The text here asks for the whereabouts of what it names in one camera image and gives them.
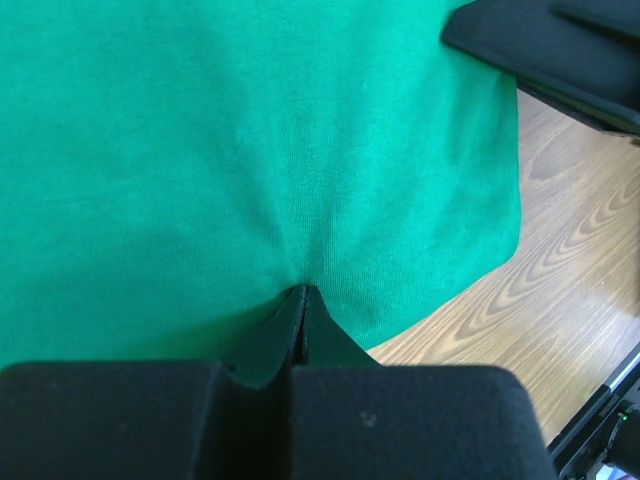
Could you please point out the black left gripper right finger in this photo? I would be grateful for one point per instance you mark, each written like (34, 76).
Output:
(325, 343)

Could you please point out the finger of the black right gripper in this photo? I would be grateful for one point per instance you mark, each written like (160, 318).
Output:
(579, 57)

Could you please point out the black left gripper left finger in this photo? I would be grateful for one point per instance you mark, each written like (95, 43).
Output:
(258, 359)

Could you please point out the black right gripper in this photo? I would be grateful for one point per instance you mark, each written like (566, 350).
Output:
(601, 441)

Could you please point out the green t-shirt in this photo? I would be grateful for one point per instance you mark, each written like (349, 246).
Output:
(170, 169)

